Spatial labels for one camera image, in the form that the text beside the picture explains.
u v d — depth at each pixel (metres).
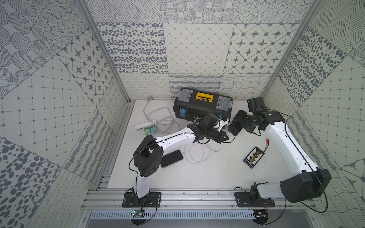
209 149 0.93
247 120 0.66
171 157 0.90
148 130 0.99
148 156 0.47
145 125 1.01
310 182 0.38
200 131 0.63
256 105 0.58
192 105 0.95
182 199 0.76
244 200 0.73
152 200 0.74
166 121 1.07
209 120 0.65
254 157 0.88
